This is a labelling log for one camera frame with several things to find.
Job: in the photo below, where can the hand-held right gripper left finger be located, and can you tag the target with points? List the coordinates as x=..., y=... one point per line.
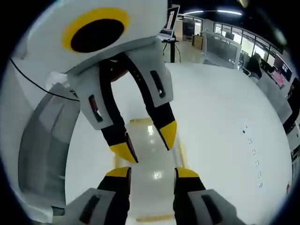
x=103, y=206

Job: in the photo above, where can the wooden cabinet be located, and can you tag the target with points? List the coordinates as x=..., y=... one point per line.
x=197, y=42

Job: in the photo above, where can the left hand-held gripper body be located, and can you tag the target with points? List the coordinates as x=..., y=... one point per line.
x=140, y=28

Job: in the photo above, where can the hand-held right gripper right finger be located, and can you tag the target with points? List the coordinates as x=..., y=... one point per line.
x=199, y=206

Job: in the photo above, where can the clear box with yellow buckle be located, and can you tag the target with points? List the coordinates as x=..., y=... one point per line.
x=152, y=164

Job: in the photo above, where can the short ceiling light strip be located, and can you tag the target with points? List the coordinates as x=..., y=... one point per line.
x=215, y=12

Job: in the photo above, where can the pink box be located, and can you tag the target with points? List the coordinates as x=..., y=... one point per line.
x=279, y=79

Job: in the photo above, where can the small red object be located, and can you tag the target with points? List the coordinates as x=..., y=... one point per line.
x=289, y=188

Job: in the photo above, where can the black computer monitor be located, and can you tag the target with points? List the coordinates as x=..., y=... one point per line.
x=282, y=66

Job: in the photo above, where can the silver open laptop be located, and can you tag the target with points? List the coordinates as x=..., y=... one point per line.
x=172, y=21

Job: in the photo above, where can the white frame office chair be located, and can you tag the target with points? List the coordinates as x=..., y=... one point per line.
x=222, y=51

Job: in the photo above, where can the black laptop stand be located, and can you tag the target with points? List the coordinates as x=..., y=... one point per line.
x=173, y=50

